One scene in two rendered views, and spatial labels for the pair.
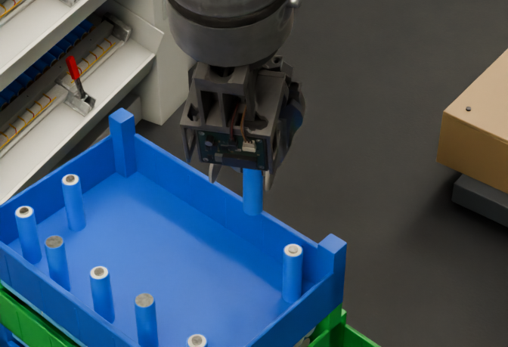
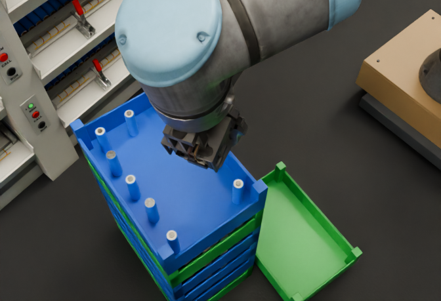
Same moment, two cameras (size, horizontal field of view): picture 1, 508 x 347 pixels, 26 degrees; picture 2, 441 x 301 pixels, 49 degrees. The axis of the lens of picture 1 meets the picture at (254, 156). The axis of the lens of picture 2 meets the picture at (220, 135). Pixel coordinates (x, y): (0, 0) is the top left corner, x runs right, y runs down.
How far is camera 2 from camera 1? 0.37 m
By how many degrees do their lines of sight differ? 19
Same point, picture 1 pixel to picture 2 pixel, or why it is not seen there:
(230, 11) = (178, 114)
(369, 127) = (326, 52)
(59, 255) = (113, 162)
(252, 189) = not seen: hidden behind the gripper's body
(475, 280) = (359, 153)
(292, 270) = (236, 193)
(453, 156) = (364, 82)
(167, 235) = not seen: hidden behind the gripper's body
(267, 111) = (214, 144)
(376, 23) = not seen: outside the picture
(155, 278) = (167, 174)
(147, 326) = (150, 214)
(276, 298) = (228, 199)
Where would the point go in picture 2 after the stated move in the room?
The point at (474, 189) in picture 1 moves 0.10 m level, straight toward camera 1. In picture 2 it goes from (371, 103) to (360, 129)
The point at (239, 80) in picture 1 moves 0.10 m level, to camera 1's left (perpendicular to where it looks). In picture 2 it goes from (189, 140) to (102, 124)
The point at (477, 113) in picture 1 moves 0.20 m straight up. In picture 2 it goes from (382, 64) to (405, 9)
